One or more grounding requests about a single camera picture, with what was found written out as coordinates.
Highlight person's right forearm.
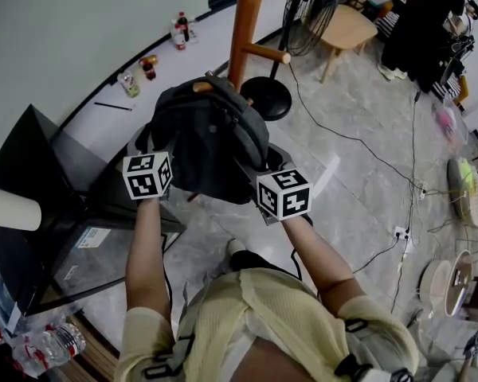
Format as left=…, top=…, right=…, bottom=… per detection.
left=280, top=215, right=358, bottom=304

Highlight tall cola bottle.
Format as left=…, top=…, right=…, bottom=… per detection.
left=176, top=12, right=190, bottom=43

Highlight black white striped cushion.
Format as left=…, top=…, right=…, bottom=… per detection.
left=372, top=1, right=400, bottom=40

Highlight thin black pen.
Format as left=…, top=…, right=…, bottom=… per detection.
left=93, top=101, right=134, bottom=112

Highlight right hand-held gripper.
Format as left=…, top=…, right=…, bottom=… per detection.
left=232, top=143, right=314, bottom=228

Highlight person's black trouser leg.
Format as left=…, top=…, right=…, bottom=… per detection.
left=228, top=251, right=300, bottom=281

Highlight round white wire basket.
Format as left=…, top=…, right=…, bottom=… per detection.
left=446, top=156, right=478, bottom=228

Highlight white paper roll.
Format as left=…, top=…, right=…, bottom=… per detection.
left=0, top=167, right=43, bottom=232

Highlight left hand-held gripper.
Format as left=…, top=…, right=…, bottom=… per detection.
left=122, top=123, right=174, bottom=201

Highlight pink toy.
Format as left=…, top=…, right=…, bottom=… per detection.
left=431, top=105, right=460, bottom=143

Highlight small cola bottle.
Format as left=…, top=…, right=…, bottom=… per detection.
left=140, top=57, right=159, bottom=81

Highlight person's left forearm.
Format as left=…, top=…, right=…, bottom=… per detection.
left=125, top=197, right=174, bottom=322

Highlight grey fabric backpack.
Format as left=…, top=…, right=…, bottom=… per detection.
left=135, top=74, right=271, bottom=205

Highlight wooden slatted board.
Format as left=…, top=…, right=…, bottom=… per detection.
left=57, top=314, right=123, bottom=382

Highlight clear plastic bag pile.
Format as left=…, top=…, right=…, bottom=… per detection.
left=0, top=236, right=85, bottom=378

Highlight person's yellow knit top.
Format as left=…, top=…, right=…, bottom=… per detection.
left=115, top=267, right=421, bottom=382

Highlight round white side table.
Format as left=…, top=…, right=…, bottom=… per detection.
left=419, top=248, right=476, bottom=318

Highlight wooden coat stand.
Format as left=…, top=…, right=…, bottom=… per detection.
left=186, top=0, right=292, bottom=204

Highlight light wooden stool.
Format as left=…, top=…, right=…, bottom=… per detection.
left=304, top=4, right=379, bottom=84

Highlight black standing fan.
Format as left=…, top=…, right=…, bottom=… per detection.
left=239, top=0, right=344, bottom=121

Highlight black mini fridge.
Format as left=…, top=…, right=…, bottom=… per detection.
left=0, top=103, right=186, bottom=318

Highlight clear water bottle red label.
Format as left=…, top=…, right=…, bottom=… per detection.
left=11, top=322, right=87, bottom=378

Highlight long black floor cable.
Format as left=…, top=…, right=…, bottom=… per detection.
left=287, top=62, right=420, bottom=183
left=405, top=88, right=422, bottom=231

